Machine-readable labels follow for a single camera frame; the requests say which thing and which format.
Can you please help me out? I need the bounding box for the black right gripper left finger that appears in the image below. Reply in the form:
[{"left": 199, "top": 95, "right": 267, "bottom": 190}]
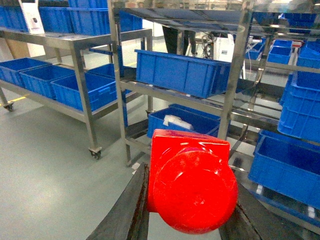
[{"left": 87, "top": 162, "right": 150, "bottom": 240}]

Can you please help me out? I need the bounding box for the red toy block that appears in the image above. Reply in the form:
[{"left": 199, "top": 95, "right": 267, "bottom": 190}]
[{"left": 147, "top": 129, "right": 238, "bottom": 235}]

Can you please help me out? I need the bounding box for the blue bin on rack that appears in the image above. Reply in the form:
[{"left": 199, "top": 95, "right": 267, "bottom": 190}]
[{"left": 135, "top": 49, "right": 231, "bottom": 99}]

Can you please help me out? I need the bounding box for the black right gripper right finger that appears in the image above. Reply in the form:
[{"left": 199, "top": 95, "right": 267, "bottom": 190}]
[{"left": 218, "top": 183, "right": 320, "bottom": 240}]

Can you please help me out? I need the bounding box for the blue bin on cart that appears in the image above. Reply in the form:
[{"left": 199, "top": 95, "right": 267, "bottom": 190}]
[{"left": 50, "top": 71, "right": 118, "bottom": 112}]

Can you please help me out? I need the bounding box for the steel shelf rack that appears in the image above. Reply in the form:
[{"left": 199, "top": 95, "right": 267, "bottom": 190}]
[{"left": 107, "top": 0, "right": 320, "bottom": 166}]

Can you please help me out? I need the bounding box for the large blue bin right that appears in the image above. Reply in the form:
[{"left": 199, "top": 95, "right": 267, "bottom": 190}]
[{"left": 248, "top": 130, "right": 320, "bottom": 209}]

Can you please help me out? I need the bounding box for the steel shelf cart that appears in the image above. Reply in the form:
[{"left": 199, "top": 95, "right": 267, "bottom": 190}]
[{"left": 0, "top": 25, "right": 154, "bottom": 160}]

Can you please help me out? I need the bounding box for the blue bin lower shelf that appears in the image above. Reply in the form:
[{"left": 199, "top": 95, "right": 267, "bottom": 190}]
[{"left": 147, "top": 104, "right": 220, "bottom": 138}]

